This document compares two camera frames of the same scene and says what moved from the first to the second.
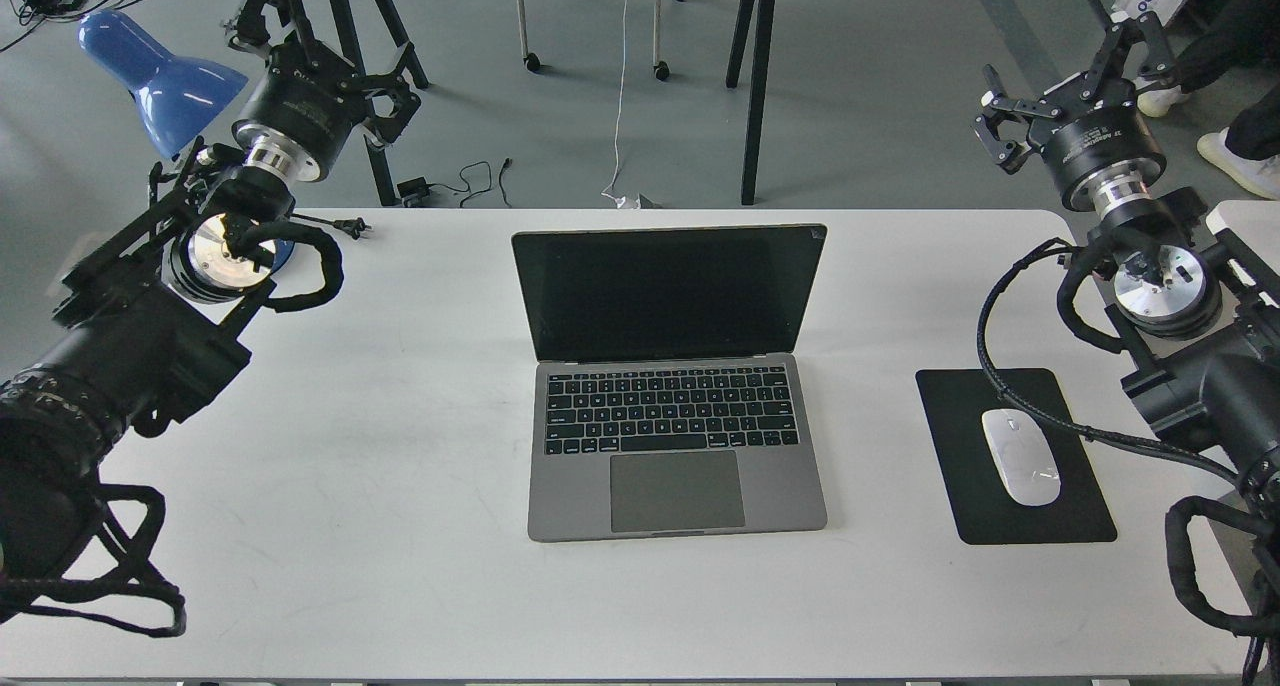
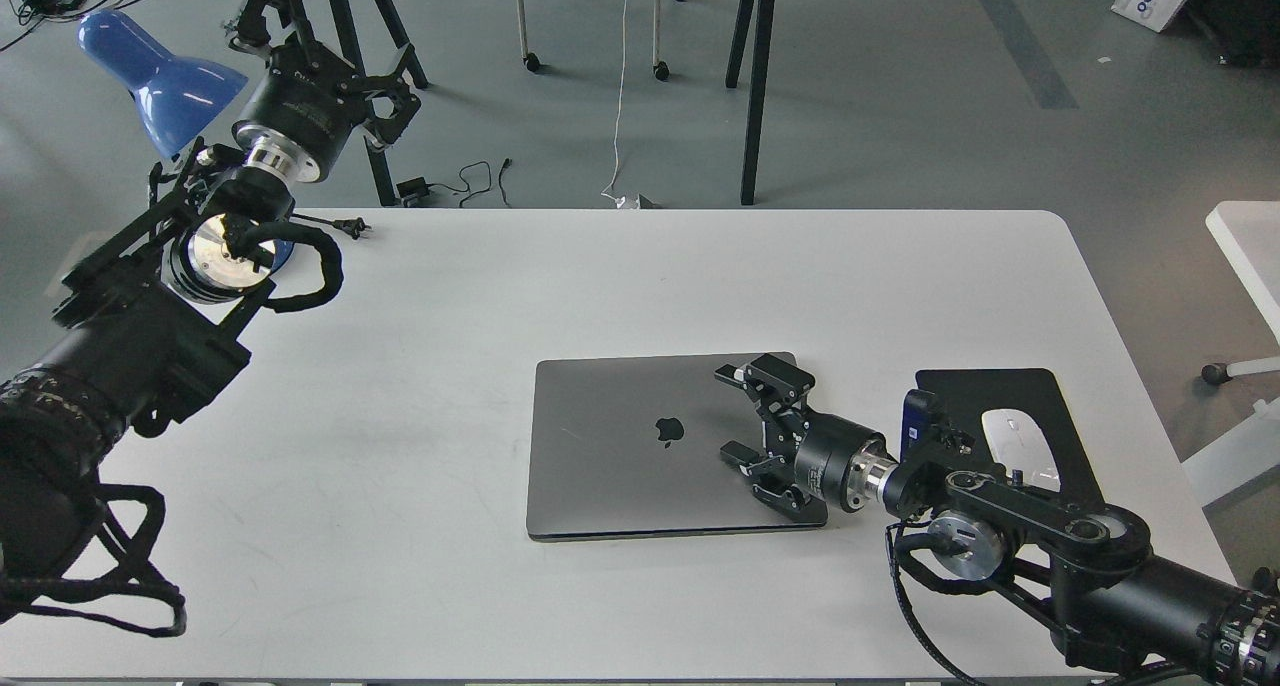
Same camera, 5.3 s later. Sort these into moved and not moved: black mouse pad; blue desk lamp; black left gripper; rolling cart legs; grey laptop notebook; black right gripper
Moved: grey laptop notebook; black right gripper
Not moved: blue desk lamp; black left gripper; black mouse pad; rolling cart legs
